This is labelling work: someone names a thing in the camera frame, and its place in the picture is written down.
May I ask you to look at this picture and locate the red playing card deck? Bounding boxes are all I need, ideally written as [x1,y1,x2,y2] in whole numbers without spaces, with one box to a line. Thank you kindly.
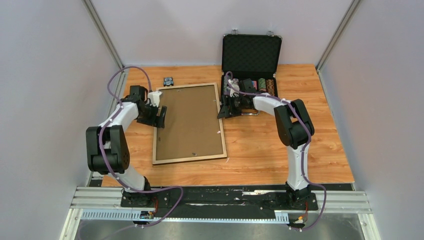
[251,80,258,90]

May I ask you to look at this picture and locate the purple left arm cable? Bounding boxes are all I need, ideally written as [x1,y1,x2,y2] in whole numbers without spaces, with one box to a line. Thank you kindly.
[76,65,184,240]

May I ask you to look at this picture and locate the light wooden picture frame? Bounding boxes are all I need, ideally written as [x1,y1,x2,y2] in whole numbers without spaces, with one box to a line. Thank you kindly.
[151,82,228,166]

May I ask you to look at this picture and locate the black poker chip case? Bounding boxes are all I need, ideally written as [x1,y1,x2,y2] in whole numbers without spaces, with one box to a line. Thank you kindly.
[220,34,283,103]

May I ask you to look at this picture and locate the small blue owl toy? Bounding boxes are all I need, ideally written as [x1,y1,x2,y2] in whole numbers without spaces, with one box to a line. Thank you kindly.
[163,77,174,87]

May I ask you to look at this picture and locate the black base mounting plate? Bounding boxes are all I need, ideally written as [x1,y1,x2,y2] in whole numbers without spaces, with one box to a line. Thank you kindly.
[120,185,319,220]

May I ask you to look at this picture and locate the orange brown chip column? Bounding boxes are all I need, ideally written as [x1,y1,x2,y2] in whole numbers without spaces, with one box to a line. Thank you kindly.
[265,79,275,96]

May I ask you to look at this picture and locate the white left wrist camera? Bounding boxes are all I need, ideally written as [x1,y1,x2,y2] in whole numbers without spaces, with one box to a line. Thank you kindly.
[147,91,163,108]

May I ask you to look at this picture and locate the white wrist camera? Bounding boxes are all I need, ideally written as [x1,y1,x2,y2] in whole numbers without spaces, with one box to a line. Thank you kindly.
[147,91,163,108]
[228,79,240,97]

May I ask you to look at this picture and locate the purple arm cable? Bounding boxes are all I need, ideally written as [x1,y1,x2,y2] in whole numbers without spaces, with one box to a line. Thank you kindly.
[223,71,328,232]
[76,65,184,240]

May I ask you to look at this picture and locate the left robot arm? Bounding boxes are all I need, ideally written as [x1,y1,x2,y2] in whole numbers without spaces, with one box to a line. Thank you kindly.
[85,85,167,207]

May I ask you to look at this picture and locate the aluminium front rail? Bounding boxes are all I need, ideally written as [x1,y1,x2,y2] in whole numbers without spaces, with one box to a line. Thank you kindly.
[70,185,372,224]

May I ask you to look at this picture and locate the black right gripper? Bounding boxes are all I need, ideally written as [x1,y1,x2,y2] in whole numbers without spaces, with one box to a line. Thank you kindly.
[218,94,246,119]

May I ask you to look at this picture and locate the green poker chip column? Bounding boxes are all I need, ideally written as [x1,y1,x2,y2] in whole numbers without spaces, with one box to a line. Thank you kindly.
[257,78,267,93]

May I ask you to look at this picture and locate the dark green chip column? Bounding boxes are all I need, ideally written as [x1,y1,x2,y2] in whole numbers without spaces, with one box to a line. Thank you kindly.
[222,76,231,96]

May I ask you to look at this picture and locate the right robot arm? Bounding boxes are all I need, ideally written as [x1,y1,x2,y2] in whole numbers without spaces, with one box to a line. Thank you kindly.
[217,77,315,209]

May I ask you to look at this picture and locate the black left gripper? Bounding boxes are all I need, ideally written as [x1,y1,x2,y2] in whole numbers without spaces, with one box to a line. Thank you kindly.
[137,102,167,130]

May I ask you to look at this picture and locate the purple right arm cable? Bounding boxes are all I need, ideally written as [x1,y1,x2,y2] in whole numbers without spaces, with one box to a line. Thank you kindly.
[223,71,328,232]

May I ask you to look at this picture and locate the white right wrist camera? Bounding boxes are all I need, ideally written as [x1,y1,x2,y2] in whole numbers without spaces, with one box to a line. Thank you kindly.
[228,79,240,97]

